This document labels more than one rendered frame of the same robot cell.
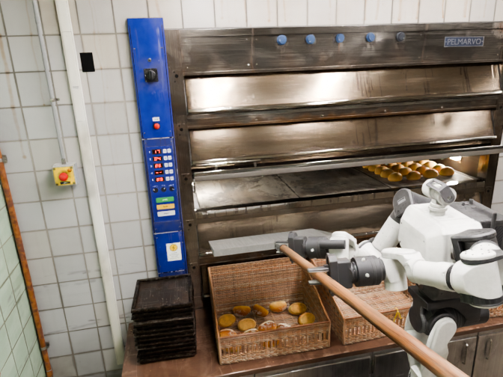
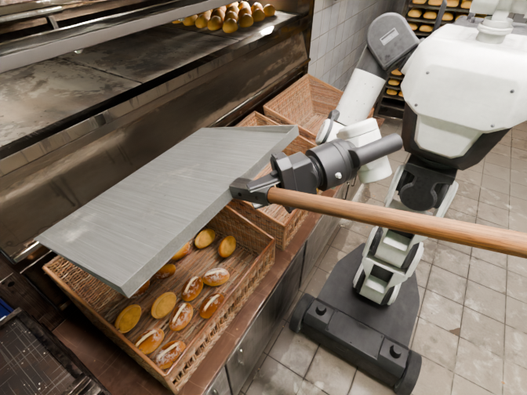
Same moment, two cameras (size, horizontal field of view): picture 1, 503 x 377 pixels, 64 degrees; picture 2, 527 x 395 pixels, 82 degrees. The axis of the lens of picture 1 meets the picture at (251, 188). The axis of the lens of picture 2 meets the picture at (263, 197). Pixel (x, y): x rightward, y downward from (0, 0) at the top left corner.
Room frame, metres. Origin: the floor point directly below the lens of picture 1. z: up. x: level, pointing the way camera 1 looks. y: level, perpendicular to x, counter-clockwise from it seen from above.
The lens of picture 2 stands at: (1.19, 0.20, 1.60)
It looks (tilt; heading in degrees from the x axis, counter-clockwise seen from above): 43 degrees down; 313
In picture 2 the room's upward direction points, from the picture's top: straight up
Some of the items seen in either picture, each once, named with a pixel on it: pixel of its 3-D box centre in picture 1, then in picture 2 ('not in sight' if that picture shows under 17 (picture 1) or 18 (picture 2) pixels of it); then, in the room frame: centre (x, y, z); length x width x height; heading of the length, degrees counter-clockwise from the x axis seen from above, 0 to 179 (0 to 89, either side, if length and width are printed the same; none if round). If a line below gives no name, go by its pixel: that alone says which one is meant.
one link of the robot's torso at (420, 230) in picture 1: (449, 246); (467, 90); (1.32, -0.72, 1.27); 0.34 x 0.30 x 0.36; 6
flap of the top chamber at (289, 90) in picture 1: (354, 85); not in sight; (2.20, -0.57, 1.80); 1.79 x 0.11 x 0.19; 101
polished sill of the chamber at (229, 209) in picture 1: (348, 197); (205, 65); (2.22, -0.57, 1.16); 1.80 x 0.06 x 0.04; 101
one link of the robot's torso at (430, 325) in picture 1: (433, 316); (422, 184); (1.32, -0.69, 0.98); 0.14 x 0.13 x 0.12; 10
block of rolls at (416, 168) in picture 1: (399, 164); (212, 11); (2.74, -1.06, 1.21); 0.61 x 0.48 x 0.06; 11
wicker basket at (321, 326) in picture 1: (265, 304); (176, 264); (1.83, -0.05, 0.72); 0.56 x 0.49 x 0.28; 100
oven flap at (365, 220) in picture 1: (349, 221); (213, 99); (2.20, -0.57, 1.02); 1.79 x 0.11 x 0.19; 101
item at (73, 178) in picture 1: (66, 173); not in sight; (1.87, 0.89, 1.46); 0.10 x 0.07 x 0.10; 101
